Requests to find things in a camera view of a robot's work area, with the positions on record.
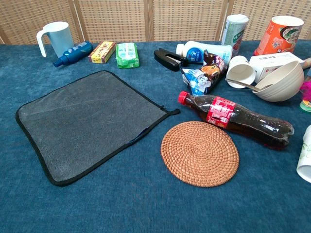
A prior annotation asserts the black stapler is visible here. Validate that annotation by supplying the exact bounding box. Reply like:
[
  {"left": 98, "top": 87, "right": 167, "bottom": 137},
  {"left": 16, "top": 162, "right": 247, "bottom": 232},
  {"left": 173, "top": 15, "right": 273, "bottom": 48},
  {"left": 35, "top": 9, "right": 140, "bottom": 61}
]
[{"left": 154, "top": 48, "right": 188, "bottom": 72}]

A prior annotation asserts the green tissue pack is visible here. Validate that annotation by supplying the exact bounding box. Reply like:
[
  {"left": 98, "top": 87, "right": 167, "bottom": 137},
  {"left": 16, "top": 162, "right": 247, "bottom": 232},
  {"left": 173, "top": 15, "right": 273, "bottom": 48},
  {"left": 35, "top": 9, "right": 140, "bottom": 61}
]
[{"left": 115, "top": 42, "right": 140, "bottom": 69}]

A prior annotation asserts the woven rattan folding screen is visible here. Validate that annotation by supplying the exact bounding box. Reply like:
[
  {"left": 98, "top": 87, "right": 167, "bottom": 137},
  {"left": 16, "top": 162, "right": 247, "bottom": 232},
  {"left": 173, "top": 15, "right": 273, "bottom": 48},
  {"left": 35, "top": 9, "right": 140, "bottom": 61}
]
[{"left": 0, "top": 0, "right": 311, "bottom": 45}]

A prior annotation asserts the white cardboard box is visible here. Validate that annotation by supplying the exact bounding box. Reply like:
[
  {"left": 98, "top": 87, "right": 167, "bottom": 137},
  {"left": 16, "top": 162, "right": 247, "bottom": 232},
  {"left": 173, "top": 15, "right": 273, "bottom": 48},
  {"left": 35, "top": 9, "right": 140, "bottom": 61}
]
[{"left": 249, "top": 51, "right": 306, "bottom": 83}]

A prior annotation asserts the orange instant noodle cup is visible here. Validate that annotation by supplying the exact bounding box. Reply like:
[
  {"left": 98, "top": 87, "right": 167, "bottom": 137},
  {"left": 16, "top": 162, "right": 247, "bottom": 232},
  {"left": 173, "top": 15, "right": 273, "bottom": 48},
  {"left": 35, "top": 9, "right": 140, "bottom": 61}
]
[{"left": 253, "top": 16, "right": 305, "bottom": 56}]

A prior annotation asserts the white cup green print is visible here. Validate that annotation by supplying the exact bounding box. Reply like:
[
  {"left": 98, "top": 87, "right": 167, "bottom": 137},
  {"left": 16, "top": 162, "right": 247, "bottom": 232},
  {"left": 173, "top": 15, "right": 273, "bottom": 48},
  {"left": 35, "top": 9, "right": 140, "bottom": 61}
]
[{"left": 296, "top": 125, "right": 311, "bottom": 183}]

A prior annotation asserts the yellow and red small box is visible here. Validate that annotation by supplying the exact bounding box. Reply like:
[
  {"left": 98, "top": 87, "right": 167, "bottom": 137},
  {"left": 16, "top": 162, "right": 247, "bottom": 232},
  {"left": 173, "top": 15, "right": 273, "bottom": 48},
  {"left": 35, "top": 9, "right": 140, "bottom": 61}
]
[{"left": 88, "top": 41, "right": 117, "bottom": 64}]

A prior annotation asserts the blue and brown snack bag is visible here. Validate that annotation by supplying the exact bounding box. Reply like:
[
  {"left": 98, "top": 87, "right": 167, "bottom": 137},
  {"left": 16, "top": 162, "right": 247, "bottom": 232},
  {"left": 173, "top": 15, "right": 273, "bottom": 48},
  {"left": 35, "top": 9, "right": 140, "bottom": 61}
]
[{"left": 181, "top": 50, "right": 228, "bottom": 97}]

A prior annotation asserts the cola bottle red label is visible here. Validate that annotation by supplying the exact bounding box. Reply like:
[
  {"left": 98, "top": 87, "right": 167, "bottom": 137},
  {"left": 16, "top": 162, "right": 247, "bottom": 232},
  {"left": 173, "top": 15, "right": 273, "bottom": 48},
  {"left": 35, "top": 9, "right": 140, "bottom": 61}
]
[{"left": 177, "top": 91, "right": 295, "bottom": 150}]

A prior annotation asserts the beige bowl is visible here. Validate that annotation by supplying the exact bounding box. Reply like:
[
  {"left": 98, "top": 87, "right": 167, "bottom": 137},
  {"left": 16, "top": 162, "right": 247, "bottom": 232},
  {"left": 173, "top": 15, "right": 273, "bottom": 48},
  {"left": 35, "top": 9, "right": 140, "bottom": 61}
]
[{"left": 252, "top": 60, "right": 305, "bottom": 102}]

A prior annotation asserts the pink feather shuttlecock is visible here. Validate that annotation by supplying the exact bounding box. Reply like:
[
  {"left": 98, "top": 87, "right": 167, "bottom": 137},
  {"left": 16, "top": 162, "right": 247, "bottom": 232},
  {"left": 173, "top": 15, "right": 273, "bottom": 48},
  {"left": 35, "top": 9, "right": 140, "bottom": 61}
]
[{"left": 299, "top": 81, "right": 311, "bottom": 113}]

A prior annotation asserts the tall white and green cup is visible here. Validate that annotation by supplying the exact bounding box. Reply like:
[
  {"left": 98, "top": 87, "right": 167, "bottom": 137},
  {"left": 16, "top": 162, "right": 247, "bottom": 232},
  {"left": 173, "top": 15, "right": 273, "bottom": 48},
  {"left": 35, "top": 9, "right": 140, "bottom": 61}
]
[{"left": 220, "top": 14, "right": 249, "bottom": 57}]

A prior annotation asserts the grey and blue cloth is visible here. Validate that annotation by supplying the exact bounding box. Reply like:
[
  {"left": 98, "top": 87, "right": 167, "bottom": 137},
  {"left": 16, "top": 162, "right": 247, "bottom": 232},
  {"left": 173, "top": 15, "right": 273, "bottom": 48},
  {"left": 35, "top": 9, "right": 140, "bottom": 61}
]
[{"left": 15, "top": 70, "right": 181, "bottom": 187}]

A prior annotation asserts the dark blue spray bottle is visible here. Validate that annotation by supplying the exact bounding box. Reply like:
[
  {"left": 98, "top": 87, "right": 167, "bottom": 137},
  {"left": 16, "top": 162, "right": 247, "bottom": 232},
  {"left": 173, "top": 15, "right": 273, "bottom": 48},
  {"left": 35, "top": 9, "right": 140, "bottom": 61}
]
[{"left": 53, "top": 41, "right": 94, "bottom": 67}]

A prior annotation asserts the blue tablecloth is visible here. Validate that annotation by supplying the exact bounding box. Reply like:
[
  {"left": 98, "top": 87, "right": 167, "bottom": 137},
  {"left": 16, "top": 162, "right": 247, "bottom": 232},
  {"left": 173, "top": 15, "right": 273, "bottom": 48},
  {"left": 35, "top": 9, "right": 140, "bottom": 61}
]
[{"left": 0, "top": 40, "right": 311, "bottom": 233}]

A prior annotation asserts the beige spoon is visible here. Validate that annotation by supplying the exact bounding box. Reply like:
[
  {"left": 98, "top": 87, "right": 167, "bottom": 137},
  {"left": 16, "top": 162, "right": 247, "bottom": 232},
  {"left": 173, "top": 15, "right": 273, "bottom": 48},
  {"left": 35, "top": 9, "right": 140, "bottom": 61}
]
[{"left": 225, "top": 78, "right": 275, "bottom": 92}]

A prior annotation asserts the white bottle blue label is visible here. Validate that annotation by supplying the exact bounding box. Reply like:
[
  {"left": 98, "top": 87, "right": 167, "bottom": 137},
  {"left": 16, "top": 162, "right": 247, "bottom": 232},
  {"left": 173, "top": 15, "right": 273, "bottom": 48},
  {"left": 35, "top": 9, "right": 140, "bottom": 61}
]
[{"left": 175, "top": 40, "right": 233, "bottom": 66}]

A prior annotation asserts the light blue mug white handle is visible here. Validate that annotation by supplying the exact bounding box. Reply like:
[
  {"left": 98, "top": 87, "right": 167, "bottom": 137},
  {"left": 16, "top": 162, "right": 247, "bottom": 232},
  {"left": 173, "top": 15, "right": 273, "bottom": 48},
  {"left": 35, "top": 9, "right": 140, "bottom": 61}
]
[{"left": 36, "top": 21, "right": 74, "bottom": 58}]

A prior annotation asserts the round woven rattan coaster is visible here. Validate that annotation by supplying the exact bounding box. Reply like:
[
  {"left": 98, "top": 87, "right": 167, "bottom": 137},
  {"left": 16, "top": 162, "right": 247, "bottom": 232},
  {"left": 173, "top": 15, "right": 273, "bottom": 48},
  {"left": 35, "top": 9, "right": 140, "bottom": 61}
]
[{"left": 160, "top": 121, "right": 240, "bottom": 188}]

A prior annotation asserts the plain white paper cup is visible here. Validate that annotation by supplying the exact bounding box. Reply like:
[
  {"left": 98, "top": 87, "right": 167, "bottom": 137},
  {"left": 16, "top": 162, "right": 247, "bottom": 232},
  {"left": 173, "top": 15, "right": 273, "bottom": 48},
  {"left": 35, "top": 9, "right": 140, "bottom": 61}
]
[{"left": 226, "top": 55, "right": 257, "bottom": 89}]

